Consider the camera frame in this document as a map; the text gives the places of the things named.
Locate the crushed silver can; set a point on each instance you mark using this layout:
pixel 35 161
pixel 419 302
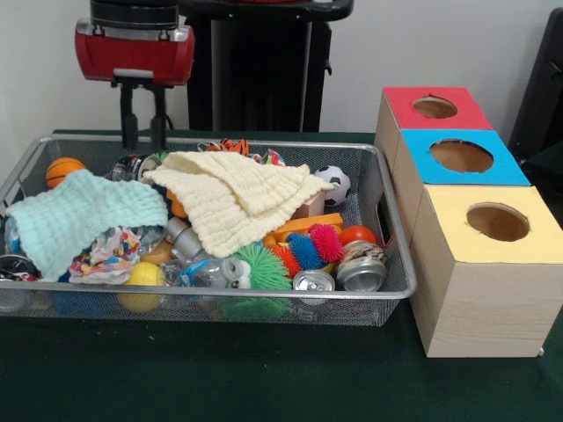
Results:
pixel 360 268

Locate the cream knitted cloth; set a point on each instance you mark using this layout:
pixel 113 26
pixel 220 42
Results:
pixel 237 198

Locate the orange toy block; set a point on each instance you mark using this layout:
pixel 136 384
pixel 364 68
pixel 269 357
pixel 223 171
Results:
pixel 316 222

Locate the black frame stand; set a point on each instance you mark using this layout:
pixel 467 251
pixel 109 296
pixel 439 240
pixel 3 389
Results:
pixel 541 88

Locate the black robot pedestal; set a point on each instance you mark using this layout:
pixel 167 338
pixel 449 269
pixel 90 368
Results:
pixel 264 74

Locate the colourful patterned white cloth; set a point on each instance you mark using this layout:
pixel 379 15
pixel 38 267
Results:
pixel 105 257

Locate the dark green tablecloth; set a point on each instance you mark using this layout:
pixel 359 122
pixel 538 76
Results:
pixel 220 373

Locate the pink blue red spiky toy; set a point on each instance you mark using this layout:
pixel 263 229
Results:
pixel 308 248

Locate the red ball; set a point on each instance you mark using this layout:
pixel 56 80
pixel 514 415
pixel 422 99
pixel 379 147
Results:
pixel 358 235

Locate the dark green side table cloth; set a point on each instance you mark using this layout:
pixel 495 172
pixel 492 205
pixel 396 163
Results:
pixel 545 162

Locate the wooden box with three holes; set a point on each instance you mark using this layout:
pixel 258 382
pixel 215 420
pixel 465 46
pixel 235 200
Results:
pixel 484 307

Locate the small orange basketball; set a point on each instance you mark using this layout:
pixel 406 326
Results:
pixel 61 171

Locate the silver mesh bin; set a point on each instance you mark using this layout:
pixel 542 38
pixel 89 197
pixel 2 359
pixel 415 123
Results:
pixel 374 193

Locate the mint knitted cloth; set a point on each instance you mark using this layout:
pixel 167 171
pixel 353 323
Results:
pixel 79 215

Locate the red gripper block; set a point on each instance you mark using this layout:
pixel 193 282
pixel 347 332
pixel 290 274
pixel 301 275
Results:
pixel 132 53

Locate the small soccer ball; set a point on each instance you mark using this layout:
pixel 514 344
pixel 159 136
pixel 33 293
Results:
pixel 334 184

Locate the green spiky ball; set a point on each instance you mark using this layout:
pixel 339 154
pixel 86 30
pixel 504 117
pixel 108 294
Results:
pixel 259 268

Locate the yellow ball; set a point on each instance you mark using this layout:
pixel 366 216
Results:
pixel 143 274

